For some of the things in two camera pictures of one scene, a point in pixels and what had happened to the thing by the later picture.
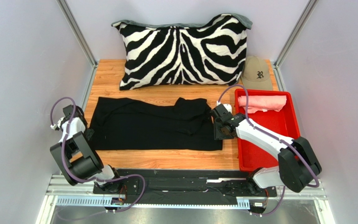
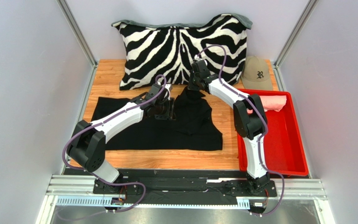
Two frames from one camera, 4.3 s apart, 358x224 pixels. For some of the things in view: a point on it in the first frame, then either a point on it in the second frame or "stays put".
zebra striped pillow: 213,53 stays put
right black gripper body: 217,124 -> 193,83
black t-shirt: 127,124 stays put
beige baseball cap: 256,74 stays put
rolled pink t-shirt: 263,102 stays put
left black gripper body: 88,132 -> 165,109
